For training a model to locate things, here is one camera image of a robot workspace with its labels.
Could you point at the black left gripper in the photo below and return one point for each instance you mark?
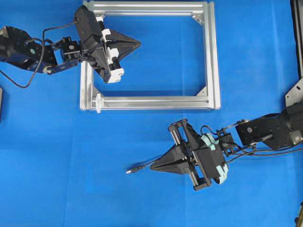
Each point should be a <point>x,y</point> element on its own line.
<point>104,56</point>

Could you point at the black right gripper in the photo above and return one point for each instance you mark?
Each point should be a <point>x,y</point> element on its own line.
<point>181,159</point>

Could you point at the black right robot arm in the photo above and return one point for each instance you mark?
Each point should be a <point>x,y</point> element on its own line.
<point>276,130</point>

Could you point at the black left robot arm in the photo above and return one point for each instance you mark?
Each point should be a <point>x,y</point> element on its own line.
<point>19,49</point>

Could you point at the black metal stand right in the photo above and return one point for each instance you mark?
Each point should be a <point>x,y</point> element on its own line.
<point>295,94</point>

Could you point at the dark object left edge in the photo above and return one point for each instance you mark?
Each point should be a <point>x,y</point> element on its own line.
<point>1,101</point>

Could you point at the yellow black object corner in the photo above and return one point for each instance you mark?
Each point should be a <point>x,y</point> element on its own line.
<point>299,218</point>

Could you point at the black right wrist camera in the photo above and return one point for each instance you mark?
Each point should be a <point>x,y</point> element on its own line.
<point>211,160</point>

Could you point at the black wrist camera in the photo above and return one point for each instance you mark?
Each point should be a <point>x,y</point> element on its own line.
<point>88,28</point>
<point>211,160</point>

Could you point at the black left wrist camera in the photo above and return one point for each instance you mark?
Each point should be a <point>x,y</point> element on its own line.
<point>88,28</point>

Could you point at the aluminium extrusion frame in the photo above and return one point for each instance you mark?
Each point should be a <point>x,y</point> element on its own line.
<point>207,98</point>

